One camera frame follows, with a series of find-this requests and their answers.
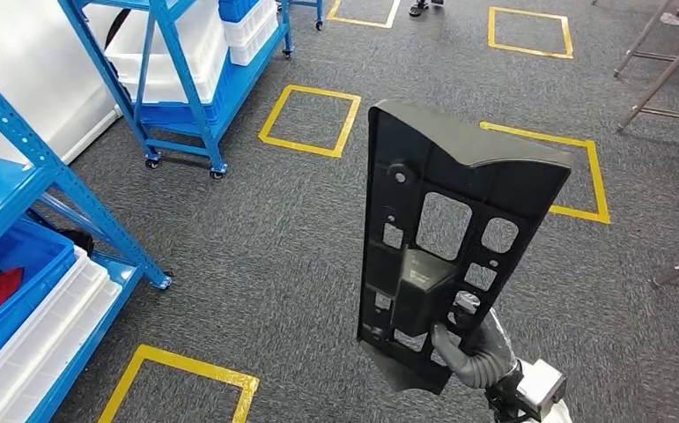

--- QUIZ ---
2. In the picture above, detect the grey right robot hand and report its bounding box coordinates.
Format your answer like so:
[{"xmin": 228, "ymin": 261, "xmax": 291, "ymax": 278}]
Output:
[{"xmin": 430, "ymin": 292, "xmax": 518, "ymax": 385}]

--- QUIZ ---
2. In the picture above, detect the black plastic panel part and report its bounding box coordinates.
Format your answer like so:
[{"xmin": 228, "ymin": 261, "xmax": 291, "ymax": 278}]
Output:
[{"xmin": 355, "ymin": 99, "xmax": 573, "ymax": 395}]

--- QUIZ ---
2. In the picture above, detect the blue shelf rack on casters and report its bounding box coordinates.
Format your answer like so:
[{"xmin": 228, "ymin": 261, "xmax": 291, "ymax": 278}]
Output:
[
  {"xmin": 57, "ymin": 0, "xmax": 295, "ymax": 181},
  {"xmin": 292, "ymin": 0, "xmax": 326, "ymax": 32}
]

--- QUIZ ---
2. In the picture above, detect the yellow floor tape square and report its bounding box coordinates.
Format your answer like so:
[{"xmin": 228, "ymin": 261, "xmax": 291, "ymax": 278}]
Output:
[
  {"xmin": 96, "ymin": 344, "xmax": 261, "ymax": 423},
  {"xmin": 257, "ymin": 84, "xmax": 362, "ymax": 159}
]

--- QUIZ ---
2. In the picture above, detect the stainless steel table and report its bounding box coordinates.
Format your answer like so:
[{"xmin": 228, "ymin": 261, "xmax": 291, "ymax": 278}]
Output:
[{"xmin": 613, "ymin": 0, "xmax": 679, "ymax": 132}]

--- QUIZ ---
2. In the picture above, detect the white plastic bin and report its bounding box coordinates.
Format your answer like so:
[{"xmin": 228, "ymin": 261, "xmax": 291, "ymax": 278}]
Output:
[
  {"xmin": 0, "ymin": 245, "xmax": 124, "ymax": 423},
  {"xmin": 104, "ymin": 0, "xmax": 229, "ymax": 107},
  {"xmin": 229, "ymin": 20, "xmax": 281, "ymax": 67},
  {"xmin": 222, "ymin": 0, "xmax": 279, "ymax": 49}
]

